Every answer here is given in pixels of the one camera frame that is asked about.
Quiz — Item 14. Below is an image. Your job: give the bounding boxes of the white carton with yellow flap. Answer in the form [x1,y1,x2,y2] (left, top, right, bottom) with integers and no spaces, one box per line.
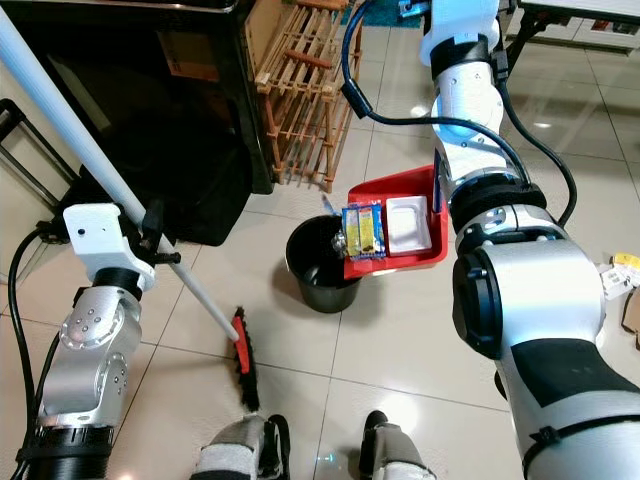
[600,252,640,302]

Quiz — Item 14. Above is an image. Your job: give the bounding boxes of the wooden slatted shoe rack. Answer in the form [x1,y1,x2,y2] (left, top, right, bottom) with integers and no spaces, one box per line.
[253,0,365,194]

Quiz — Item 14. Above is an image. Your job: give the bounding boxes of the robot right leg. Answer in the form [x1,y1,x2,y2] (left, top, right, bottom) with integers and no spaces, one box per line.
[357,408,433,480]

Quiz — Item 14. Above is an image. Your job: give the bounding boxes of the robot left leg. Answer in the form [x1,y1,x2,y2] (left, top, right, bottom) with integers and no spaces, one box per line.
[195,412,292,480]

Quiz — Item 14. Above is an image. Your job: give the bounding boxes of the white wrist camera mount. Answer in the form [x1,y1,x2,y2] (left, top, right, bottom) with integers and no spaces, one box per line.
[63,203,153,294]
[420,0,504,53]

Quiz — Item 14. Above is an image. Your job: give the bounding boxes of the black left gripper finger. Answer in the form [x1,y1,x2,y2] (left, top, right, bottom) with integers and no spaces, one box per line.
[145,199,170,252]

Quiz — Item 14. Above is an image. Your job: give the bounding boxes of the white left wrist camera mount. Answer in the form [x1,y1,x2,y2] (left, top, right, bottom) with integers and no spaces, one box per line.
[63,203,153,294]

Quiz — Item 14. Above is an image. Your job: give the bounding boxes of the yellow blue snack pack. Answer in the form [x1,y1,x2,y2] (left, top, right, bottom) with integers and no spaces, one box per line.
[341,199,390,260]

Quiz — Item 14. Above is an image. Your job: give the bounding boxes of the brown cardboard panel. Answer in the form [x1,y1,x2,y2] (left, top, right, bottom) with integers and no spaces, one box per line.
[245,0,288,67]

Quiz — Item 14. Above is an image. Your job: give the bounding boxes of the flat brown cardboard piece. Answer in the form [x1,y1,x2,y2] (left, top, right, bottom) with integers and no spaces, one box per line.
[620,293,640,349]

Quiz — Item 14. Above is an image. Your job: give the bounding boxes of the teal floor mat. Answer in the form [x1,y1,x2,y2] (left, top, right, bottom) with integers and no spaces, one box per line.
[365,0,423,27]

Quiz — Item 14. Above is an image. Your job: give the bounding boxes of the robot leg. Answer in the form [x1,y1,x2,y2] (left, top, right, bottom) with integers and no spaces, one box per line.
[195,412,292,480]
[357,408,433,480]

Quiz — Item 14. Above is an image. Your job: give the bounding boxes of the black suitcase with trolley handle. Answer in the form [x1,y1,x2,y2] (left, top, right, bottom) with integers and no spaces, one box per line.
[0,98,96,251]

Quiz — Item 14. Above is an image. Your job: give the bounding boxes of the black round bucket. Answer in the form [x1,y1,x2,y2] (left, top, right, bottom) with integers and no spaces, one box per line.
[285,213,367,315]

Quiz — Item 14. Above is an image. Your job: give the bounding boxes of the red dustpan with blue handle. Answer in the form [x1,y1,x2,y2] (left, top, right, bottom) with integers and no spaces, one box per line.
[343,165,453,281]

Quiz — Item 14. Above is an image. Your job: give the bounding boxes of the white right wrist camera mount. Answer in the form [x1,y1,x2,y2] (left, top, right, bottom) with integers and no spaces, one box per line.
[420,0,504,53]

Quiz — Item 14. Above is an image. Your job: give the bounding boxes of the white plastic tray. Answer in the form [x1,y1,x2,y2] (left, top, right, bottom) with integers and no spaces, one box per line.
[384,194,437,257]

